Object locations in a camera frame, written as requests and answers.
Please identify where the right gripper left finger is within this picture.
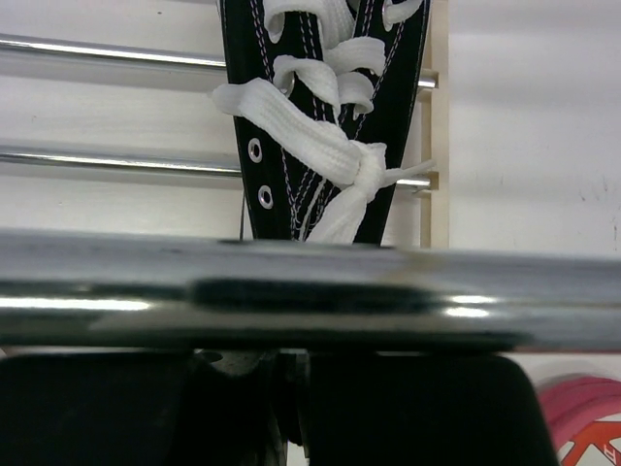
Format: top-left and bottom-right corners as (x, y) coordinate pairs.
(1, 352), (286, 465)

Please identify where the left pink kids sandal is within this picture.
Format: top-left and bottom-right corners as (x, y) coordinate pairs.
(538, 376), (620, 465)

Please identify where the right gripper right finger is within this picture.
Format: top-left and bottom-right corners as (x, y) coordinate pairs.
(285, 352), (558, 465)

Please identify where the black sneaker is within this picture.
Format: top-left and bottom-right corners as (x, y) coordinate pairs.
(212, 1), (431, 245)

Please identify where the cream and chrome shoe shelf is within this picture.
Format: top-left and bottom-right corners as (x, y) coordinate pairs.
(0, 0), (621, 353)

